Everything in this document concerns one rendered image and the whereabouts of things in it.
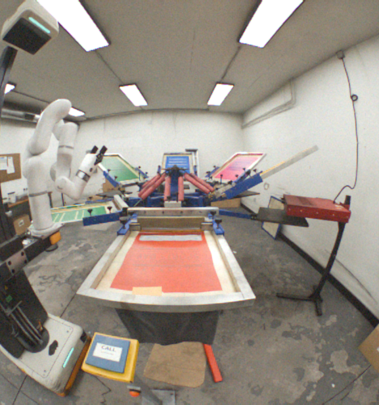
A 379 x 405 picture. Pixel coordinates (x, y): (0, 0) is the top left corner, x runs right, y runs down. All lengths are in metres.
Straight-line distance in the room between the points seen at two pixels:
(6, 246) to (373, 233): 2.58
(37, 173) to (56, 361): 1.16
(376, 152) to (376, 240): 0.90
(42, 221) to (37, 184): 0.15
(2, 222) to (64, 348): 0.98
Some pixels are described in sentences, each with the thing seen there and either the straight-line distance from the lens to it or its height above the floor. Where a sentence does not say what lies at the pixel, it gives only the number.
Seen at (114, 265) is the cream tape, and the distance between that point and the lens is 0.77.
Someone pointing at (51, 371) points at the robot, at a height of 0.28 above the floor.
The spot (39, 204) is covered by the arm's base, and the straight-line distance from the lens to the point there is 0.77.
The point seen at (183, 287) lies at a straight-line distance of 0.62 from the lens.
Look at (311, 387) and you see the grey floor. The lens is 1.64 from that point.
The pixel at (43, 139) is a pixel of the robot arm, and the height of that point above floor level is 1.52.
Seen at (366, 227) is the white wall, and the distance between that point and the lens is 2.17.
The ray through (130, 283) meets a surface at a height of 0.96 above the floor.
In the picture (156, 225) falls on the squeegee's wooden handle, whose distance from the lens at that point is 1.00.
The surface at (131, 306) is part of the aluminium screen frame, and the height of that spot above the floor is 0.97.
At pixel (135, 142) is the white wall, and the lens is 5.30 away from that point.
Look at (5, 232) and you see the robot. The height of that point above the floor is 1.20.
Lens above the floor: 1.38
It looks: 14 degrees down
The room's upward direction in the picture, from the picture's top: straight up
